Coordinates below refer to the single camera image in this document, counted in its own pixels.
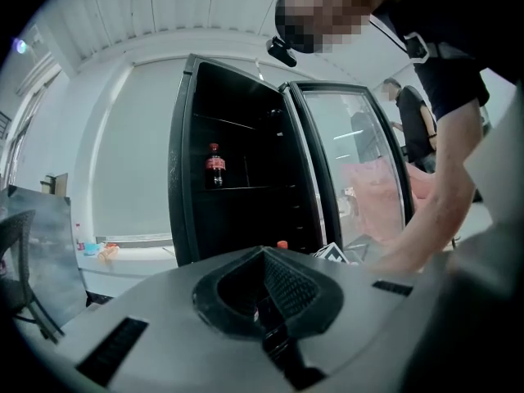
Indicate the cyan plastic item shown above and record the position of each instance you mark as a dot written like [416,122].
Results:
[92,249]

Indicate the black mesh chair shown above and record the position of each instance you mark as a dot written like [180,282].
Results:
[16,260]

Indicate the black fridge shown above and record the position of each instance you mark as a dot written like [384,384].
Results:
[180,178]

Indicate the glass fridge door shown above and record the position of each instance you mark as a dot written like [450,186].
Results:
[315,145]

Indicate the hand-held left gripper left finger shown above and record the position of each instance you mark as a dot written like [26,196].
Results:
[209,297]

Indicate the dark red-label soda bottle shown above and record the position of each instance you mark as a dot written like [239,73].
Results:
[215,170]

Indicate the person's right forearm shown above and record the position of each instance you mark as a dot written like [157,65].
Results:
[434,203]

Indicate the black head camera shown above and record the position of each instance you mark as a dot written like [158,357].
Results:
[282,51]

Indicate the person's black shirt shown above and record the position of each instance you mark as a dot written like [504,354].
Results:
[458,23]

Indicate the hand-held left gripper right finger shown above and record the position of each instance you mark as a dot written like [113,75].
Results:
[294,289]

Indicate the orange toy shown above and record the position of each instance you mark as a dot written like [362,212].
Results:
[108,253]

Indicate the small orange cap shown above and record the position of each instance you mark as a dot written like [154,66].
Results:
[282,244]

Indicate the pink plastic bag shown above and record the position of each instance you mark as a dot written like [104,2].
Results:
[380,199]

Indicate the round ceiling lamp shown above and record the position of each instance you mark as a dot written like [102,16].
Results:
[20,46]

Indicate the small red can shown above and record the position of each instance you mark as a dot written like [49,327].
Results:
[80,245]

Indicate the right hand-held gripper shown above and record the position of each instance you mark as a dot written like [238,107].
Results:
[333,254]

